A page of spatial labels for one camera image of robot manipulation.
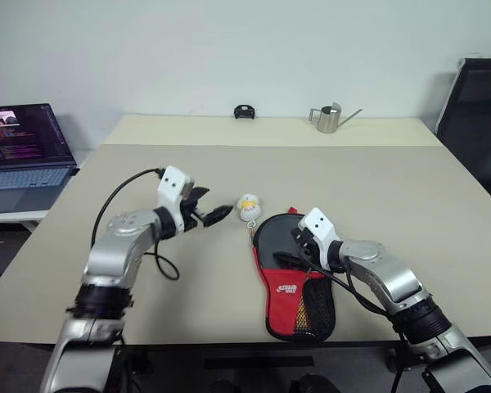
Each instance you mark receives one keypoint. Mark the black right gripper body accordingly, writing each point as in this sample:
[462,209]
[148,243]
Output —
[309,249]

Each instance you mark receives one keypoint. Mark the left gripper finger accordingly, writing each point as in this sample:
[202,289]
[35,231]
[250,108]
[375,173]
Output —
[199,193]
[219,215]

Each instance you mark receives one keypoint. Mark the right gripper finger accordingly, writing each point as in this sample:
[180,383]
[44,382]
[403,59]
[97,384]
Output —
[286,256]
[292,265]

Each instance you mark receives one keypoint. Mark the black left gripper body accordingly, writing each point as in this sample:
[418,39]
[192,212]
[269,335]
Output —
[192,215]

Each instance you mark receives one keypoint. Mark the black red paddle case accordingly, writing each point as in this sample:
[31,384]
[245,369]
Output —
[284,303]

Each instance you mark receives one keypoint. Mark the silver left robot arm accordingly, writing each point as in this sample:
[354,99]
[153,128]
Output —
[118,245]

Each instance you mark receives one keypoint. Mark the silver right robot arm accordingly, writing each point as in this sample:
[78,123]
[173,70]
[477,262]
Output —
[384,270]

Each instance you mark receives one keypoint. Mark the small black clamp device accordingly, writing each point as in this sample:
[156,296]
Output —
[244,111]

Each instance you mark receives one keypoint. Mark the steel watering can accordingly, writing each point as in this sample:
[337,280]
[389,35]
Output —
[327,120]

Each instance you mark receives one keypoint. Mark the white side desk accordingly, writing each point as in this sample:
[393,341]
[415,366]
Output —
[20,217]

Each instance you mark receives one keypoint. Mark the open laptop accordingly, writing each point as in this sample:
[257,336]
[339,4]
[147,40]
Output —
[22,139]

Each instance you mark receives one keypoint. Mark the dark office chair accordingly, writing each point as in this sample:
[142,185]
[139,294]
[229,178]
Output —
[480,123]

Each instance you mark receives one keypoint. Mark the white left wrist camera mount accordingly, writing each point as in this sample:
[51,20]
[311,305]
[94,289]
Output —
[172,184]

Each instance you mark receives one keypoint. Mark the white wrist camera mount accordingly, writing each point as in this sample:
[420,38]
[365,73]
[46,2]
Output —
[172,184]
[319,223]

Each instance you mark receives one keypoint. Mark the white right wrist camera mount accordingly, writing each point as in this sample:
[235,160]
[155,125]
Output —
[319,223]

